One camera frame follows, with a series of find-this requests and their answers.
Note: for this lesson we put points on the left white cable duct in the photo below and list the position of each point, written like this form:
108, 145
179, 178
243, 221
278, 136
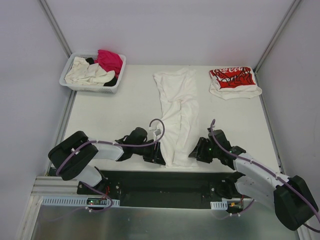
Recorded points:
68, 201

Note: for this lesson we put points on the cream shirt in basket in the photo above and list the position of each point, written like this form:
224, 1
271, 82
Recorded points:
84, 74

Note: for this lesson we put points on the Coca-Cola print t-shirt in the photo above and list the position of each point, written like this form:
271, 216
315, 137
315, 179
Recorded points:
234, 83

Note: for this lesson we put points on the aluminium frame post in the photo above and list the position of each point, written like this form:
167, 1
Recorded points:
279, 30
55, 26

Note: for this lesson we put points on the aluminium extrusion rail left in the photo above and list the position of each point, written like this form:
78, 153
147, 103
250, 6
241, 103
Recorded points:
54, 186

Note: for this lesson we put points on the aluminium frame post left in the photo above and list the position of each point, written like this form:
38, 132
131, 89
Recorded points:
55, 26

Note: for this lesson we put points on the pink garment in basket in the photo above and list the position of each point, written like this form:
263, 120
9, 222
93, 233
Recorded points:
109, 61

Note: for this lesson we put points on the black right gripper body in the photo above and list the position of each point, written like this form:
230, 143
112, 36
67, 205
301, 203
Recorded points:
200, 150

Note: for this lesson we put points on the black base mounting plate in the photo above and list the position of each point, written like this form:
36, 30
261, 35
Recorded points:
177, 190

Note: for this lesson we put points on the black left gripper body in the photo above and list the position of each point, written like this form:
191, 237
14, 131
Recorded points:
155, 155

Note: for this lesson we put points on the black garment in basket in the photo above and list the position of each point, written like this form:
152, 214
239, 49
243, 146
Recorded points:
110, 83

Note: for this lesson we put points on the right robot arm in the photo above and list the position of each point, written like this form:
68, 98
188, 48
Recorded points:
289, 197

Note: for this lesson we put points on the aluminium frame post right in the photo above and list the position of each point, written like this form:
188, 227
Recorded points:
279, 30

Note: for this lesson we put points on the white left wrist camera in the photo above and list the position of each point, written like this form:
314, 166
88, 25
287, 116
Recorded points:
155, 133

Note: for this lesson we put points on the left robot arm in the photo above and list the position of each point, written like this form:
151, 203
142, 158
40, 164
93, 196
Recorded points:
72, 156

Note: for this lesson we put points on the white cable duct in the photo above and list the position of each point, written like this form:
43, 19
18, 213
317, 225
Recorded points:
68, 201
219, 205

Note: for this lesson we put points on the plain white t-shirt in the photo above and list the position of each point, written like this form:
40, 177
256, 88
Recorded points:
180, 114

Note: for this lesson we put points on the right white cable duct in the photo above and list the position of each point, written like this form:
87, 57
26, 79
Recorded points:
219, 205

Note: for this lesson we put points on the white plastic laundry basket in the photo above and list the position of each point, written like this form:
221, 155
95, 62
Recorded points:
97, 89

